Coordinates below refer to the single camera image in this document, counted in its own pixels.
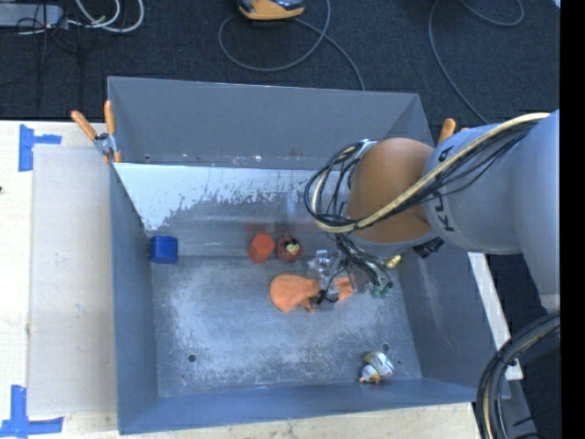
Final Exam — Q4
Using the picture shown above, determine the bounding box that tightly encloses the pale wood board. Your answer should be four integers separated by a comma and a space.
26, 144, 120, 418

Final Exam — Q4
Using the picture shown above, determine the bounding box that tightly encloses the grey metal bin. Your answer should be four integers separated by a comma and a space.
106, 75, 511, 436

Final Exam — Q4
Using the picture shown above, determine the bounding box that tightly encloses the brown toy bird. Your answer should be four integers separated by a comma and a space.
275, 231, 303, 263

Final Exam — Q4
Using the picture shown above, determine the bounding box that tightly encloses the orange cloth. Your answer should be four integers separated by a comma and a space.
268, 273, 356, 315

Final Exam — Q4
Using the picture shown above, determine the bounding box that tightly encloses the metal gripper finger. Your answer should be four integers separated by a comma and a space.
307, 249, 333, 288
314, 286, 342, 313

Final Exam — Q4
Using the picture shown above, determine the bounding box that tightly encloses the white toy duck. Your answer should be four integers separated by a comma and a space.
358, 350, 396, 386

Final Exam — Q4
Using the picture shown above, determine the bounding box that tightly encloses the blue cube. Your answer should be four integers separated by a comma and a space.
149, 234, 179, 265

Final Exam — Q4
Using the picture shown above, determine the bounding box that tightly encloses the orange-red block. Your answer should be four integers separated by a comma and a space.
248, 232, 277, 264

